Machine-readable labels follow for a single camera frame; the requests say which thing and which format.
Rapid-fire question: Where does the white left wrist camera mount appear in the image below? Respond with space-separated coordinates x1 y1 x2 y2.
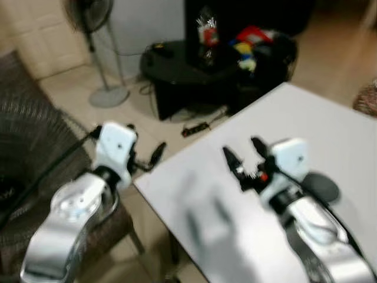
93 122 140 190

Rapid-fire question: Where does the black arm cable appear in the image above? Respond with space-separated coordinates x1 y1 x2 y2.
0 126 103 232
293 175 368 264

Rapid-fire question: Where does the black bag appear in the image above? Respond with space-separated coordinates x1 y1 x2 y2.
252 32 299 89

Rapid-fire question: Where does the clear bottle with red label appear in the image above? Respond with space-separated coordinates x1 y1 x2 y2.
196 5 221 67

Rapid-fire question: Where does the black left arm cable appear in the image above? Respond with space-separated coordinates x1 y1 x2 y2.
0 126 103 232

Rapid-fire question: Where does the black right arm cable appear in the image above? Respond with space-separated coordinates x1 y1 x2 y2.
293 175 368 264

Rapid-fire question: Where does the black round side table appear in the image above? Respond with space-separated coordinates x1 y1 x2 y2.
139 37 295 122

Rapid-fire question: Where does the grey cup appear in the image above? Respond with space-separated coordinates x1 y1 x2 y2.
304 172 342 205

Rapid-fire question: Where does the grey standing fan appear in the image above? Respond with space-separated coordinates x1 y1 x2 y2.
62 0 131 110

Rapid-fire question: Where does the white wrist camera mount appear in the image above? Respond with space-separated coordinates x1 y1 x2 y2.
259 138 310 205
93 122 140 190

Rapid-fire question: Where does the brown wicker basket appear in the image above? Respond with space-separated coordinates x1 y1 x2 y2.
352 81 377 117

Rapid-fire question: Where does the black power strip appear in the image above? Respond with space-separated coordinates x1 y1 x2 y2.
180 121 211 139

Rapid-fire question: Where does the red packet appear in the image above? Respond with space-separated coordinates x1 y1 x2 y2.
234 25 275 47

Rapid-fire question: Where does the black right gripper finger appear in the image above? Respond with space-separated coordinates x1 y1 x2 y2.
251 136 270 161
222 146 244 180

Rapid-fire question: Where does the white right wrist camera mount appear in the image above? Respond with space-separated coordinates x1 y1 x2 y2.
259 138 310 205

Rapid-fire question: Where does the brown wicker chair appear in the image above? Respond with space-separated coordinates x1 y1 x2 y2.
0 50 145 279

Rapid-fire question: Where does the yellow and blue toy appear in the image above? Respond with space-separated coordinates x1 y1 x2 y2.
229 38 260 74

